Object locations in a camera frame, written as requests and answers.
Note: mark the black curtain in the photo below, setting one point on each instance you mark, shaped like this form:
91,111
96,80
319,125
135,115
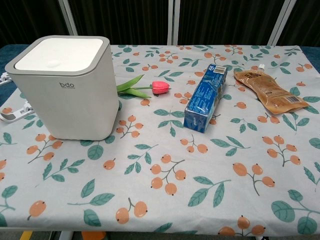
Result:
120,20

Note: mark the pink artificial tulip flower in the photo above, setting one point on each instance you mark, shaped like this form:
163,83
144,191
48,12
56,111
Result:
160,87

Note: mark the blue cardboard box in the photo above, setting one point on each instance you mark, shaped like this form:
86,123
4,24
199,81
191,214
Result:
205,100

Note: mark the orange object under table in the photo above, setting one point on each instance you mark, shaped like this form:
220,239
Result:
93,235

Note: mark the brown spouted drink pouch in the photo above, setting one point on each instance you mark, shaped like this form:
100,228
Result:
270,92

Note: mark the grey metal frame post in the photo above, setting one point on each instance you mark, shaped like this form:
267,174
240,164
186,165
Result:
173,22
281,21
68,16

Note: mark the white power strip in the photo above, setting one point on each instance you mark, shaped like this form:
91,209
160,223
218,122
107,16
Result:
3,77

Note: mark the white lidded trash bin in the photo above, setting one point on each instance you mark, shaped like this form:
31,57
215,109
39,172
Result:
75,105

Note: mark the floral printed tablecloth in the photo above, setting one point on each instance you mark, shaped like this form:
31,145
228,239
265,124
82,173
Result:
175,175

